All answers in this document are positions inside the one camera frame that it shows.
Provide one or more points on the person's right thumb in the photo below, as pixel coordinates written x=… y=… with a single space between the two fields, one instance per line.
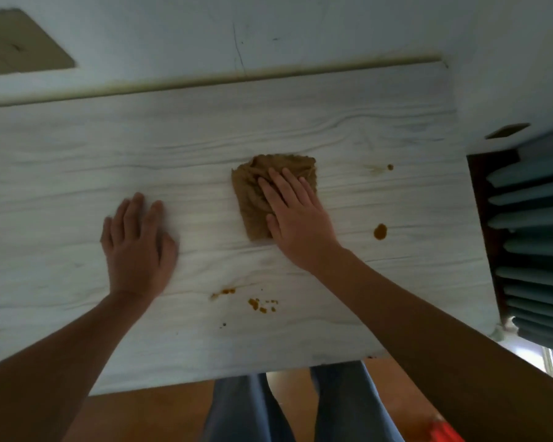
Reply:
x=275 y=227

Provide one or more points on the person's left little finger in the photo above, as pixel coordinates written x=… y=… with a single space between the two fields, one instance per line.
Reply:
x=106 y=232

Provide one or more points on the brown sauce crumb cluster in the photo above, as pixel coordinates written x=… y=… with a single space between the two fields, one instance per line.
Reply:
x=259 y=304

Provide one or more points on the person's left thumb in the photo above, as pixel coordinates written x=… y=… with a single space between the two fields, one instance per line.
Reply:
x=170 y=253

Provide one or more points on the large brown sauce spot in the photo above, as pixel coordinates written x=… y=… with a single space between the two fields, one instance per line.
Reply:
x=380 y=231

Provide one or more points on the person's left forearm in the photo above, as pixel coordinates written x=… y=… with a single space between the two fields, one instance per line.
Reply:
x=50 y=363

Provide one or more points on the person's left hand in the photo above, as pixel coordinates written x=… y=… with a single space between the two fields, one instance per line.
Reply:
x=136 y=262

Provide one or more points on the person's right hand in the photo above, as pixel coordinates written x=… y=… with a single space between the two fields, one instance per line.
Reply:
x=299 y=230

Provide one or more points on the teal pleated curtain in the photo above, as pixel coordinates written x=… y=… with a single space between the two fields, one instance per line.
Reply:
x=534 y=234

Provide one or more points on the person's right leg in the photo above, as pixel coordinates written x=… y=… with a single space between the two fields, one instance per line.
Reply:
x=350 y=402

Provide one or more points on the person's leg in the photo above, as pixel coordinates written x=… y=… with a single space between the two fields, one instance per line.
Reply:
x=350 y=402
x=246 y=409

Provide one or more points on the person's right forearm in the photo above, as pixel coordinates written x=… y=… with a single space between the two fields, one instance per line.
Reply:
x=433 y=345

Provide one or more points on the person's left leg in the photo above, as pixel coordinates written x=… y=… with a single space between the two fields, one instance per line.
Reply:
x=246 y=409

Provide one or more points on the person's right middle finger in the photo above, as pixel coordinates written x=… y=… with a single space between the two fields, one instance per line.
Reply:
x=283 y=186

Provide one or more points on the red object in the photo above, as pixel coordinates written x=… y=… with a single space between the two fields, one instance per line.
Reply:
x=444 y=431

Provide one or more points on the person's left middle finger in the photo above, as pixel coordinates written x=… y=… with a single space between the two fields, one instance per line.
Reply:
x=133 y=214

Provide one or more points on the brown sauce smear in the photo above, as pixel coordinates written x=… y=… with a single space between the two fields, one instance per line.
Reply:
x=224 y=292

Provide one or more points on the brown cleaning cloth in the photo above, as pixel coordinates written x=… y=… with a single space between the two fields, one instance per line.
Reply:
x=249 y=202

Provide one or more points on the person's right little finger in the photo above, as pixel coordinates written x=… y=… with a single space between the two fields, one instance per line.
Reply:
x=312 y=193

